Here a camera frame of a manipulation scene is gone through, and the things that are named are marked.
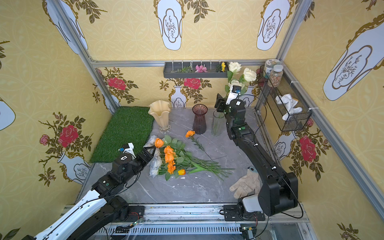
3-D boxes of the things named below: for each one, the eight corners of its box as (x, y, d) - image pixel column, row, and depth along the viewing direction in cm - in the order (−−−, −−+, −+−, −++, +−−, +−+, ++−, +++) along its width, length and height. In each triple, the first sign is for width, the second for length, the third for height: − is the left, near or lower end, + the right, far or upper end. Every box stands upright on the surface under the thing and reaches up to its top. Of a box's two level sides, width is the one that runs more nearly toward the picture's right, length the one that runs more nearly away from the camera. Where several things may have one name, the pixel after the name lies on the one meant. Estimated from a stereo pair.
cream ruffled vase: (154, 135, 107) (147, 114, 90) (157, 121, 115) (151, 100, 98) (172, 135, 107) (167, 114, 90) (173, 121, 115) (169, 100, 98)
